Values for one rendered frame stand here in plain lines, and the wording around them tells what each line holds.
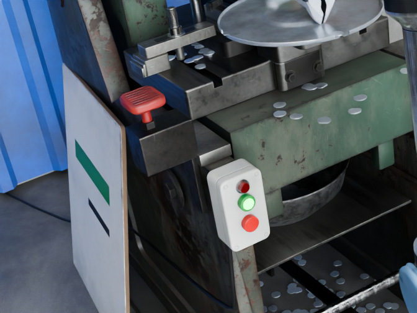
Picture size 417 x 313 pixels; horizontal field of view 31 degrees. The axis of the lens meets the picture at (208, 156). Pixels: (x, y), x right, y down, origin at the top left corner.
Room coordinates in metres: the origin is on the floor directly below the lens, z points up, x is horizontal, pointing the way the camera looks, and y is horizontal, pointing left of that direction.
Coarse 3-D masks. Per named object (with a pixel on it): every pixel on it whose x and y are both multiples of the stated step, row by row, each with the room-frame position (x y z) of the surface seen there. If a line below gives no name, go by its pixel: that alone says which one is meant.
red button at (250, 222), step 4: (248, 216) 1.03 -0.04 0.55; (252, 216) 1.02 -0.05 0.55; (244, 220) 1.02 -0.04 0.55; (248, 220) 1.02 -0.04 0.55; (252, 220) 1.02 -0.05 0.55; (256, 220) 1.02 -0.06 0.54; (244, 224) 1.02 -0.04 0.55; (248, 224) 1.02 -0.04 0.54; (252, 224) 1.02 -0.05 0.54; (256, 224) 1.02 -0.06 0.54; (244, 228) 1.02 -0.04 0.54; (248, 228) 1.02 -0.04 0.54; (252, 228) 1.02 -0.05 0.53; (256, 228) 1.02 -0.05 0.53
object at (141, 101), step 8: (144, 88) 1.14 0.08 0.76; (152, 88) 1.13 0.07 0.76; (120, 96) 1.12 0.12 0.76; (128, 96) 1.11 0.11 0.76; (136, 96) 1.11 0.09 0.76; (144, 96) 1.10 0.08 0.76; (152, 96) 1.10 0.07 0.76; (160, 96) 1.09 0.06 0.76; (128, 104) 1.09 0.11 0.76; (136, 104) 1.08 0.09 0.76; (144, 104) 1.07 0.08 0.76; (152, 104) 1.08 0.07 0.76; (160, 104) 1.08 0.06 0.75; (136, 112) 1.07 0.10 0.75; (144, 112) 1.07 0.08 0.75; (144, 120) 1.10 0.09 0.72
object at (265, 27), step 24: (240, 0) 1.39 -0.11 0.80; (264, 0) 1.38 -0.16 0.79; (288, 0) 1.36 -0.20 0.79; (336, 0) 1.31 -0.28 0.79; (360, 0) 1.29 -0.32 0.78; (240, 24) 1.28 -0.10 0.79; (264, 24) 1.26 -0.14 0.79; (288, 24) 1.23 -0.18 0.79; (312, 24) 1.21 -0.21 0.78; (336, 24) 1.20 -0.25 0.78; (360, 24) 1.18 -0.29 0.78
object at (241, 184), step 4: (240, 180) 1.03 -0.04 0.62; (244, 180) 1.03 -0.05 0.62; (236, 184) 1.03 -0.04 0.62; (240, 184) 1.03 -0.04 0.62; (244, 184) 1.02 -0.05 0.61; (248, 184) 1.03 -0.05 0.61; (236, 188) 1.03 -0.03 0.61; (240, 188) 1.02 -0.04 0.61; (244, 188) 1.02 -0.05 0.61; (248, 188) 1.03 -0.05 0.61; (240, 192) 1.03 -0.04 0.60; (244, 192) 1.02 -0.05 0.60
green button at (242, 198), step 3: (243, 195) 1.03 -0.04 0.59; (246, 195) 1.03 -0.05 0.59; (249, 195) 1.03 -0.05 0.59; (240, 198) 1.02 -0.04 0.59; (243, 198) 1.02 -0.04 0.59; (246, 198) 1.02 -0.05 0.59; (249, 198) 1.02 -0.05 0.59; (252, 198) 1.02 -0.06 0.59; (240, 201) 1.02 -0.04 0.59; (243, 201) 1.02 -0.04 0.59; (255, 201) 1.03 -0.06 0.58; (240, 204) 1.02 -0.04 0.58; (240, 207) 1.02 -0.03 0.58; (243, 207) 1.02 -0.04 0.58; (252, 207) 1.02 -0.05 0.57; (243, 210) 1.02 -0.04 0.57; (246, 210) 1.02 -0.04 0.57; (249, 210) 1.02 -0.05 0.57
